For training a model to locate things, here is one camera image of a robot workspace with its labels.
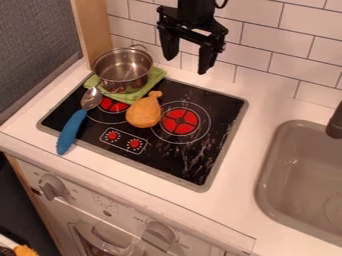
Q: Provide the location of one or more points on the silver pot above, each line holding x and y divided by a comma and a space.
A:
123, 69

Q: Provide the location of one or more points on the blue spoon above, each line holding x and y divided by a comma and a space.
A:
75, 125

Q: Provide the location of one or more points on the toy chicken drumstick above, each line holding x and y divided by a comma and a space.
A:
144, 111

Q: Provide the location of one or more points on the green cloth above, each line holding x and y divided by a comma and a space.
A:
149, 85

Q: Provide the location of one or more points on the toy stove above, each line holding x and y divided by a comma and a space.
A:
151, 133

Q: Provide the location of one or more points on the tap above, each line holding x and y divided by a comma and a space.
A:
335, 123

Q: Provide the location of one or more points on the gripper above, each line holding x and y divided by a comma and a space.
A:
191, 26

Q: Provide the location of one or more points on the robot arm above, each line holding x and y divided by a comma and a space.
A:
196, 8

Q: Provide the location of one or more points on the yellow toy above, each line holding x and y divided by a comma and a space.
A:
24, 250

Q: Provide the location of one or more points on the toy sink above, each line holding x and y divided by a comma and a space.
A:
302, 180

